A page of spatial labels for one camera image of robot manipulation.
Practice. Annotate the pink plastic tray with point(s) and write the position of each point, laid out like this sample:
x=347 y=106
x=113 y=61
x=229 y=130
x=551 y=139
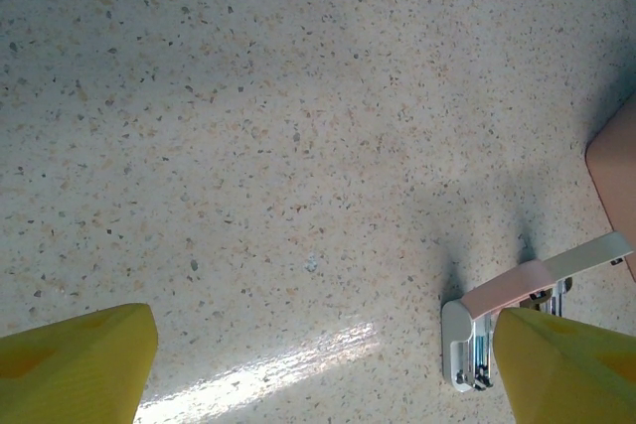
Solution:
x=618 y=185

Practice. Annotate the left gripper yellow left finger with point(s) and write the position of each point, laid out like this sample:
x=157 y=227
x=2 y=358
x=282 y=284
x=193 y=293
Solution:
x=74 y=374

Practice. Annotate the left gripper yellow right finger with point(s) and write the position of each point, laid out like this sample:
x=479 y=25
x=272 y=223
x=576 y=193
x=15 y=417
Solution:
x=566 y=374

